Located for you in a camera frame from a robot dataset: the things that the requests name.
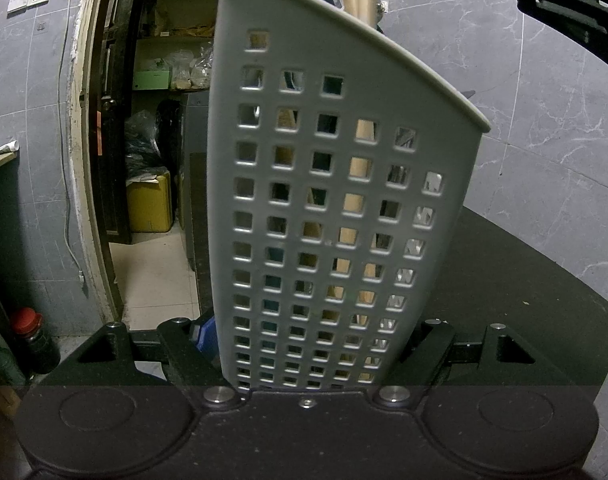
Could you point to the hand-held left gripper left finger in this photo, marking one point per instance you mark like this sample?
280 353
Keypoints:
206 340

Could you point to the red capped dark bottle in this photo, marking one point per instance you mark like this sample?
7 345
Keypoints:
34 340

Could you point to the green box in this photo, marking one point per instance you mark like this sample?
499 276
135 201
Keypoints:
153 80

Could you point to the pale door frame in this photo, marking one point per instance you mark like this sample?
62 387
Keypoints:
84 160

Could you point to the white perforated utensil basket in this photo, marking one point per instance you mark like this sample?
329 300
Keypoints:
304 35

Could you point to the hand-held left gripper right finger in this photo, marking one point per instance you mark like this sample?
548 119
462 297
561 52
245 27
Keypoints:
429 345

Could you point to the clear bags of food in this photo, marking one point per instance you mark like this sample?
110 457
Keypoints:
191 70

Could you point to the dark wooden door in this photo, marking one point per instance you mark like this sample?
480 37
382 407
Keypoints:
111 160

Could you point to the grey cabinet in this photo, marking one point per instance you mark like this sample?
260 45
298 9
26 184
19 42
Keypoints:
194 125

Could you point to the black plastic bags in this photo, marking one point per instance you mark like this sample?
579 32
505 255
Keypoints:
144 140

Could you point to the white tube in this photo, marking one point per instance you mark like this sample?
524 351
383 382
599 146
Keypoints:
1 150

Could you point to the yellow jerry can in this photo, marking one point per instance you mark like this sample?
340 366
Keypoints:
149 205

